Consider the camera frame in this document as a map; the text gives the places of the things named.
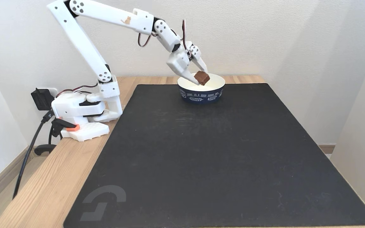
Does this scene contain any navy paper bowl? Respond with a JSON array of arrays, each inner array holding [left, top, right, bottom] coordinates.
[[177, 73, 226, 104]]

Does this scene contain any black power adapter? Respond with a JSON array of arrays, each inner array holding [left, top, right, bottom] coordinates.
[[31, 88, 55, 111]]

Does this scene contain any thick black power cable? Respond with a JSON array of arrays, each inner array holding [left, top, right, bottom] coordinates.
[[12, 109, 55, 200]]

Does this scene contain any black desk mat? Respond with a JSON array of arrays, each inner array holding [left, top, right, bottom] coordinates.
[[63, 83, 365, 228]]

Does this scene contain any red black servo wrist cable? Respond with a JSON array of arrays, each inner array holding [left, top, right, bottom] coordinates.
[[137, 19, 193, 61]]

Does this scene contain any brown toy block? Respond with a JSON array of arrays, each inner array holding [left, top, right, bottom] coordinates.
[[194, 71, 211, 86]]

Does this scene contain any red black base servo cable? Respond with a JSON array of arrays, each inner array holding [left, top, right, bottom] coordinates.
[[56, 83, 99, 97]]

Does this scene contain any black clamp orange trigger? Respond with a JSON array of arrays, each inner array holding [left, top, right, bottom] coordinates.
[[34, 118, 81, 156]]

